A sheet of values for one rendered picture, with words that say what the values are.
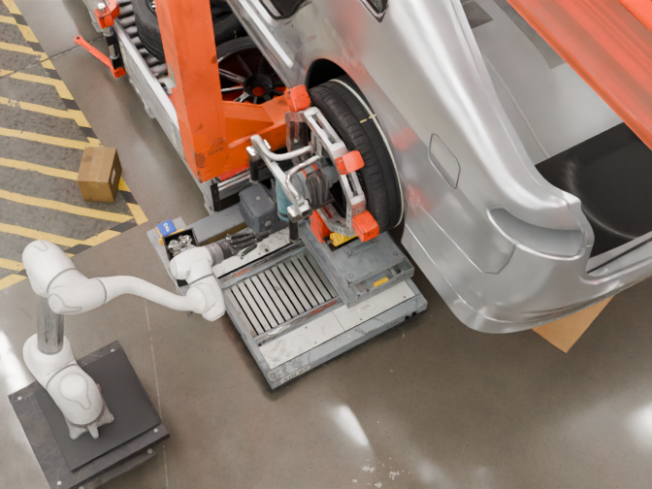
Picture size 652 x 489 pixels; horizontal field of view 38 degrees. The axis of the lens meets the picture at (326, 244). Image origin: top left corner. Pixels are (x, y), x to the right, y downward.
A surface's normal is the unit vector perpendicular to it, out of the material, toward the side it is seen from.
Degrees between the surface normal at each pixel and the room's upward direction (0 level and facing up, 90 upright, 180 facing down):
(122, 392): 3
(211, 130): 90
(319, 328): 0
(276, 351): 0
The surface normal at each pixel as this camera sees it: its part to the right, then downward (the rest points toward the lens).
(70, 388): 0.11, -0.45
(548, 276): 0.00, 0.83
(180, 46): 0.50, 0.73
